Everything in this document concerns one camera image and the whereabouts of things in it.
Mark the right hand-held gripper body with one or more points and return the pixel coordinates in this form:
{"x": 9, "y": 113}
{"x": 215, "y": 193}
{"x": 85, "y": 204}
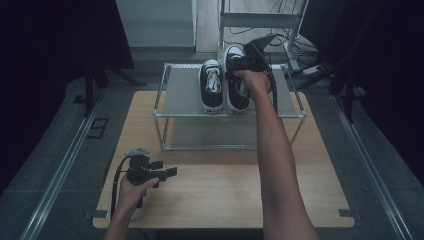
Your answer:
{"x": 256, "y": 56}

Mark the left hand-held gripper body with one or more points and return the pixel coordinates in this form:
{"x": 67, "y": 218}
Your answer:
{"x": 140, "y": 173}

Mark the black canvas sneaker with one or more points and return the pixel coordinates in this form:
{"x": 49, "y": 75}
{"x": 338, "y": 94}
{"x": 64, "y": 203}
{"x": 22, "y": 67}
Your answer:
{"x": 237, "y": 96}
{"x": 212, "y": 90}

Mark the grey metal shoe rack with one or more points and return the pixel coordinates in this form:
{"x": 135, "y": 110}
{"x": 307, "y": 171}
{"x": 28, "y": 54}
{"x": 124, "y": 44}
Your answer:
{"x": 186, "y": 90}

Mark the person's right hand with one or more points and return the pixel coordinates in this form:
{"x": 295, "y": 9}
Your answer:
{"x": 255, "y": 85}

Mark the person's left hand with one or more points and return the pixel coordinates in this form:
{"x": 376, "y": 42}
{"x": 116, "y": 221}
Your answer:
{"x": 133, "y": 196}

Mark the white power strip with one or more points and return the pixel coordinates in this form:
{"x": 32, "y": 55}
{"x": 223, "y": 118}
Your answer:
{"x": 311, "y": 70}

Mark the white cabinet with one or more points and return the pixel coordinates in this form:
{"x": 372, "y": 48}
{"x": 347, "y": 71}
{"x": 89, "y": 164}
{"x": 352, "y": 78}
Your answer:
{"x": 155, "y": 23}

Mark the black stand legs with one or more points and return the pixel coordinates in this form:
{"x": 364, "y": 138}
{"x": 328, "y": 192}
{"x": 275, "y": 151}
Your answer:
{"x": 346, "y": 93}
{"x": 91, "y": 86}

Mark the dark curtain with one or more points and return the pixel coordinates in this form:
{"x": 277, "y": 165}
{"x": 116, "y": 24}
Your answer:
{"x": 383, "y": 66}
{"x": 50, "y": 66}

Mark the white metal stand frame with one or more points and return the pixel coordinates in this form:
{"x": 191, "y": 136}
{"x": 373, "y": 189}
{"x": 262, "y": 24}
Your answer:
{"x": 258, "y": 20}

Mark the metal floor rail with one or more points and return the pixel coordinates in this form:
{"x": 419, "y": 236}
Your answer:
{"x": 60, "y": 170}
{"x": 370, "y": 166}

